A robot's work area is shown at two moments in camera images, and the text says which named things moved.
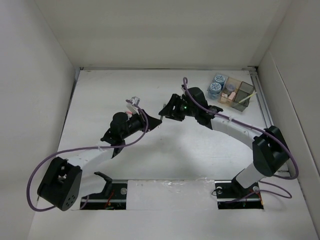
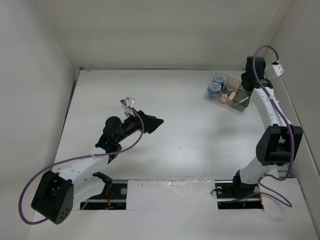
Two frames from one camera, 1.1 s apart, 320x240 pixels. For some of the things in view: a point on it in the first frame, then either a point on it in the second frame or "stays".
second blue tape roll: (215, 88) stays
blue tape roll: (220, 79) stays
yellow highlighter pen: (247, 97) stays
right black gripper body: (182, 108) to (244, 78)
